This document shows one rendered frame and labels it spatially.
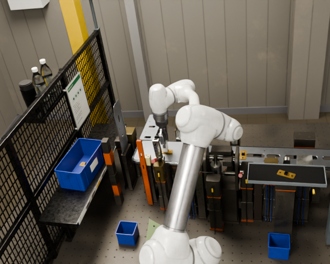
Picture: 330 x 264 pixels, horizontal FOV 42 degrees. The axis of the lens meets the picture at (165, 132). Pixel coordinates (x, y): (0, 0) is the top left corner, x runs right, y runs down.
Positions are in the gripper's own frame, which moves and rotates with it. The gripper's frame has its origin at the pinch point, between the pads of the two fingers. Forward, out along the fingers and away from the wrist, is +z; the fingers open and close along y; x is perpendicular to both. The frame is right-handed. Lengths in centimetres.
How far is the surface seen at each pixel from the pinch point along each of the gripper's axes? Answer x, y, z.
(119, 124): 26.6, 0.0, -15.2
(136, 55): 70, 176, 24
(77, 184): 41, -41, -3
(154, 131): 12.3, 20.8, 4.6
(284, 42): -74, 200, 24
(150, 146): 11.0, 5.0, 4.6
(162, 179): -1.7, -19.9, 9.0
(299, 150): -78, 6, 4
